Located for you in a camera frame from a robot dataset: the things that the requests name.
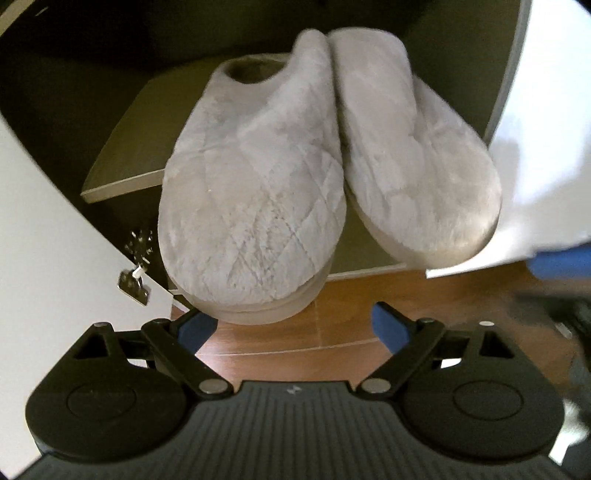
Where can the white shoe cabinet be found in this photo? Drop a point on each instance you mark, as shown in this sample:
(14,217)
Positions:
(55,221)

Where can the grey plush slipper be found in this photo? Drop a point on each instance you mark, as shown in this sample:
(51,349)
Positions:
(406,152)
(249,194)

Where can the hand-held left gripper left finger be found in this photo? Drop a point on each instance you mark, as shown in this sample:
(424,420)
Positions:
(196,330)

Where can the metal door hinge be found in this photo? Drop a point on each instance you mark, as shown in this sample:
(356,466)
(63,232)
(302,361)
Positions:
(134,282)

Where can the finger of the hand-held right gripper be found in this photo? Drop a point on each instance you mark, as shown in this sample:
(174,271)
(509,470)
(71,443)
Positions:
(558,265)

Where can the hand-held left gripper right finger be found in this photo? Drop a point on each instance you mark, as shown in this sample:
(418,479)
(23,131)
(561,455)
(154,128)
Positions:
(388,325)

